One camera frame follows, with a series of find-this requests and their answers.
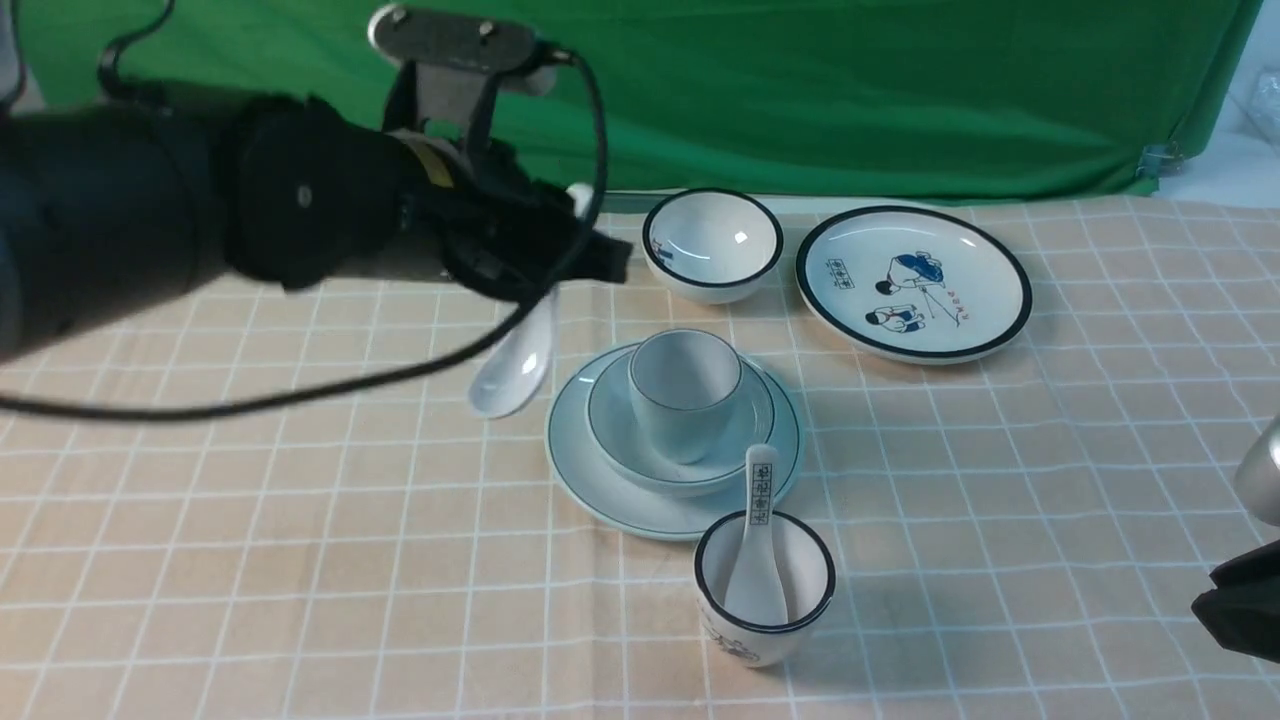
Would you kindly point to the white spoon with characters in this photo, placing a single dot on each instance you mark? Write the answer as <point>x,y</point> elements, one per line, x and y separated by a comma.
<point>754,592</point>

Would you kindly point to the pale blue ceramic cup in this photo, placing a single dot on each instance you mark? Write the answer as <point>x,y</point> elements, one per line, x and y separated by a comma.
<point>683,389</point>

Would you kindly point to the green backdrop cloth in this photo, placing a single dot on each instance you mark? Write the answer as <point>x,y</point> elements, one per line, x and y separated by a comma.
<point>955,101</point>

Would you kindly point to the illustrated black-rimmed plate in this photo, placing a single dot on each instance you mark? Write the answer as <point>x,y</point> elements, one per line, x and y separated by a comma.
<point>913,285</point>

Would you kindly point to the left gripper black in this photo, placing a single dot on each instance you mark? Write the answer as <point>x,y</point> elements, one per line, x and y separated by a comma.
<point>450,230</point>

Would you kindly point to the black-rimmed illustrated cup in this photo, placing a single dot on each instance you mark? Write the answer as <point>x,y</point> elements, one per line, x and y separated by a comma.
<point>808,581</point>

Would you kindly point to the small black-rimmed white bowl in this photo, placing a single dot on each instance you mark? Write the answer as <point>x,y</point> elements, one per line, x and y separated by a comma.
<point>712,247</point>

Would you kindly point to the beige checkered tablecloth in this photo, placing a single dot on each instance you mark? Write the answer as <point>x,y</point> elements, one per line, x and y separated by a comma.
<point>1013,539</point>

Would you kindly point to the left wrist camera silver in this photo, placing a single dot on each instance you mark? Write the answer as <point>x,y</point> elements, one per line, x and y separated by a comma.
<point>453,67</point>

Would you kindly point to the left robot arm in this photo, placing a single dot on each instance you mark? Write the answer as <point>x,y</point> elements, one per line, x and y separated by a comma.
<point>114,209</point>

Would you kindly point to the grey metal backdrop rail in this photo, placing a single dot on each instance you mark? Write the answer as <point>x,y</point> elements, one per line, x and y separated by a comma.
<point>631,202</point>

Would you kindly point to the plain white ceramic spoon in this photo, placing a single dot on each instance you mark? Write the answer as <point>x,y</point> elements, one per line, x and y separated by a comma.
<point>512,375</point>

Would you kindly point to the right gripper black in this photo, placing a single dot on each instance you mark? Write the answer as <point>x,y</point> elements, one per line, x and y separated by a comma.
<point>1241,611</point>

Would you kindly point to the pale blue flat plate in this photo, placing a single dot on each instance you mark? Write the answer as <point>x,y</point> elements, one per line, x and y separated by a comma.
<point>600,490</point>

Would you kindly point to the pale blue shallow bowl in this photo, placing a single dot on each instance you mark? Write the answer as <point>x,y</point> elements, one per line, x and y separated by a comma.
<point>628,449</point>

